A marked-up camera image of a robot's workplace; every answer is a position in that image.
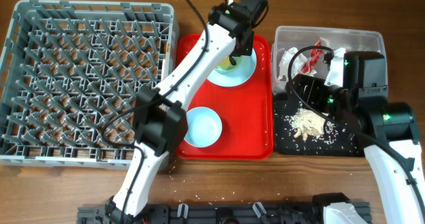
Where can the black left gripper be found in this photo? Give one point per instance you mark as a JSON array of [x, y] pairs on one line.
[[248, 52]]

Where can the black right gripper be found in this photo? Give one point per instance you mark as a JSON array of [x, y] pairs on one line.
[[315, 85]]

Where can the green plastic bowl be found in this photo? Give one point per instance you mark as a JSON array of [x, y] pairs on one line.
[[240, 61]]

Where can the yellow plastic cup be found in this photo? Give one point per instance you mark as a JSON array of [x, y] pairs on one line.
[[228, 63]]

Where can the red snack wrapper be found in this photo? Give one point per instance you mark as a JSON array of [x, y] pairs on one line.
[[308, 67]]

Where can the white napkin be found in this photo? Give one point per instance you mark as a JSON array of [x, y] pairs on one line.
[[298, 64]]

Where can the light blue food bowl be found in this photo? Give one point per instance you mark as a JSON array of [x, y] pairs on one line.
[[204, 127]]

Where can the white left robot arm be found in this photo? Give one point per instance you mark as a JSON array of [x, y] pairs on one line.
[[160, 113]]

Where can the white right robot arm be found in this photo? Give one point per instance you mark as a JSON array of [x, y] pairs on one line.
[[398, 172]]

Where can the grey dishwasher rack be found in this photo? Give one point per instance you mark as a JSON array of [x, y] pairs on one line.
[[70, 71]]

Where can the light blue plate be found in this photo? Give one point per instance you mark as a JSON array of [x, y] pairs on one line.
[[237, 77]]

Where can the rice and food scraps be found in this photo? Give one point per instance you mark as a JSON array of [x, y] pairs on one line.
[[305, 125]]

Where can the clear plastic bin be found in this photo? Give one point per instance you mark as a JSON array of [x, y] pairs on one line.
[[287, 37]]

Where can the black tray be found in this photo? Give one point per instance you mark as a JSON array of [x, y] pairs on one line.
[[345, 145]]

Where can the red serving tray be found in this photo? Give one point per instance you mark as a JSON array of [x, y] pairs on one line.
[[246, 112]]

